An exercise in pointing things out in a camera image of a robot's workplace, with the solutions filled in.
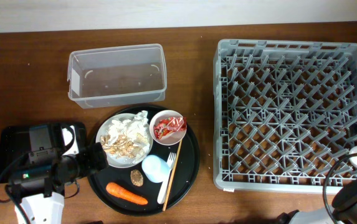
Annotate red snack wrapper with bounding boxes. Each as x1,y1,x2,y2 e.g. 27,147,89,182
153,117,186,140

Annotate light blue cup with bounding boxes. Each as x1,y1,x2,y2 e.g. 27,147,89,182
141,155,169,183

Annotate white tissue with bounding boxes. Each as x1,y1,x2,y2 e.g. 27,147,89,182
105,111,150,153

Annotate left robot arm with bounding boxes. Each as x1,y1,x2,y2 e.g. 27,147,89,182
5,123,108,223

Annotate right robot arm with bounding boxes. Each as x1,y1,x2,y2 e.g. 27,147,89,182
273,122,357,224

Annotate grey dishwasher rack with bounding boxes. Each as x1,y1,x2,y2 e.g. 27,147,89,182
213,39,357,194

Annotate wooden chopstick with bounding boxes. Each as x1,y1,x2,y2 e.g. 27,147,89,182
162,140,183,212

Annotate pink bowl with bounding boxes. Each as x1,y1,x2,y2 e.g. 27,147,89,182
150,110,188,146

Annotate white plastic fork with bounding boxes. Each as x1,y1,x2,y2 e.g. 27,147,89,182
157,152,176,204

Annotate round black tray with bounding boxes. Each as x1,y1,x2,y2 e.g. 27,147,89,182
86,104,201,217

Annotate brown walnut shell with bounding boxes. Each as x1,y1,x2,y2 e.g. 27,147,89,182
130,169,144,187

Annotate grey plate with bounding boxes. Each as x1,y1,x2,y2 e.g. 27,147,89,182
95,110,153,168

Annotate clear plastic bin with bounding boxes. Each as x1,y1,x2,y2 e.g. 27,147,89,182
67,44,167,109

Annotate peanut shell scraps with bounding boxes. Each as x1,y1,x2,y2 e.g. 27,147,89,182
100,135,145,159

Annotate orange carrot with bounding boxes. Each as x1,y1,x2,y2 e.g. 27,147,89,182
106,182,148,205

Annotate black rectangular tray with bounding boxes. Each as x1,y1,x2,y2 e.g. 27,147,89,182
0,122,87,184

